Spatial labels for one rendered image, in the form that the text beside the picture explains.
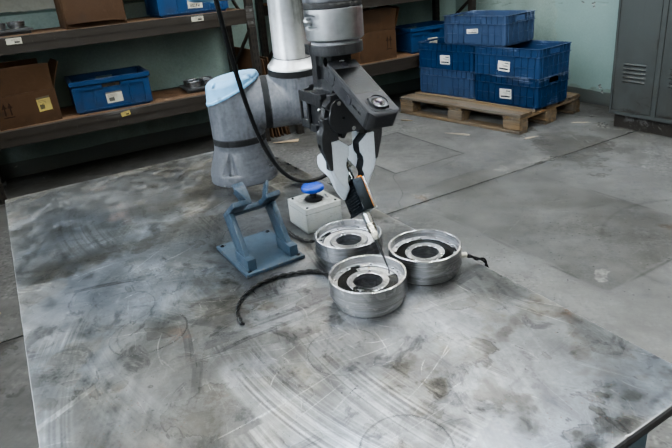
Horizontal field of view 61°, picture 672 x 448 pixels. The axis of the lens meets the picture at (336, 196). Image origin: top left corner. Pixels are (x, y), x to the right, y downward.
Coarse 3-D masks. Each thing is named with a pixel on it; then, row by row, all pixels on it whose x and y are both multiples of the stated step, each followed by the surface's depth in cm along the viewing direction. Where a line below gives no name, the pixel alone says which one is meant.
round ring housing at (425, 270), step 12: (396, 240) 86; (408, 240) 87; (444, 240) 86; (456, 240) 84; (408, 252) 83; (420, 252) 85; (432, 252) 85; (444, 252) 82; (456, 252) 80; (408, 264) 79; (420, 264) 78; (432, 264) 78; (444, 264) 78; (456, 264) 80; (408, 276) 80; (420, 276) 79; (432, 276) 79; (444, 276) 80
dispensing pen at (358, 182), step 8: (352, 176) 80; (352, 184) 78; (360, 184) 78; (352, 192) 79; (360, 192) 78; (344, 200) 81; (352, 200) 79; (360, 200) 77; (368, 200) 78; (352, 208) 80; (360, 208) 78; (368, 208) 77; (352, 216) 80; (368, 216) 79; (368, 224) 79; (376, 232) 79; (376, 240) 79; (384, 256) 78
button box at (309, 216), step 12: (324, 192) 104; (288, 204) 103; (300, 204) 100; (312, 204) 99; (324, 204) 99; (336, 204) 100; (300, 216) 100; (312, 216) 98; (324, 216) 99; (336, 216) 101; (300, 228) 101; (312, 228) 99
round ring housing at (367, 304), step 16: (368, 256) 81; (336, 272) 79; (368, 272) 79; (400, 272) 78; (336, 288) 74; (352, 288) 75; (368, 288) 75; (400, 288) 74; (336, 304) 77; (352, 304) 73; (368, 304) 72; (384, 304) 73; (400, 304) 76
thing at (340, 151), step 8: (336, 144) 75; (344, 144) 76; (336, 152) 76; (344, 152) 77; (320, 160) 80; (336, 160) 76; (344, 160) 77; (320, 168) 81; (336, 168) 77; (344, 168) 77; (328, 176) 80; (336, 176) 77; (344, 176) 78; (336, 184) 78; (344, 184) 78; (344, 192) 79
